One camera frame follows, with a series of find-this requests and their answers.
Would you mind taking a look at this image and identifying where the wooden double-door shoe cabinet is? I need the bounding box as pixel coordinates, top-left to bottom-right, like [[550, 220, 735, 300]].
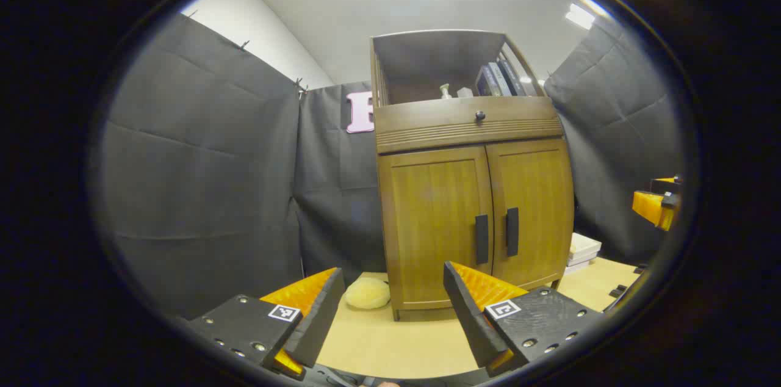
[[370, 30, 575, 322]]

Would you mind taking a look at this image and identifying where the black backdrop cloth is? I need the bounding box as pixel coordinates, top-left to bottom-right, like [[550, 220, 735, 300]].
[[98, 12, 684, 320]]

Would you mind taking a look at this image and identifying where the wooden cabinet drawer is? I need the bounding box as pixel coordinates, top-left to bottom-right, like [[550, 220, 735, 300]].
[[373, 96, 564, 154]]

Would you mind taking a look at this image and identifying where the grey spine book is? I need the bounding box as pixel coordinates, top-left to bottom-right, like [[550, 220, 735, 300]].
[[488, 62, 514, 97]]

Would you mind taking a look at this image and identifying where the wooden shoe cabinet door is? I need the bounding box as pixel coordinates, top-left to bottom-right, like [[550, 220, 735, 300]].
[[486, 138, 575, 290], [378, 145, 494, 313]]

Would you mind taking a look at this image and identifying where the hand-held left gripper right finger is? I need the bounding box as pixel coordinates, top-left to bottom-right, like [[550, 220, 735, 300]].
[[444, 261, 605, 377]]

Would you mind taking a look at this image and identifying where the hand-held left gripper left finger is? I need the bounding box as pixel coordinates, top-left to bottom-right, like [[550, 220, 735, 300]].
[[186, 267, 346, 380]]

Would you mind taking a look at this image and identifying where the small ceiling light panel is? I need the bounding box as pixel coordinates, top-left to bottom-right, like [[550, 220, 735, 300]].
[[565, 3, 596, 31]]

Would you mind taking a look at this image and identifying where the yellow plush ball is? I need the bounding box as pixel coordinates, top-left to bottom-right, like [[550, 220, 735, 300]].
[[345, 277, 391, 310]]

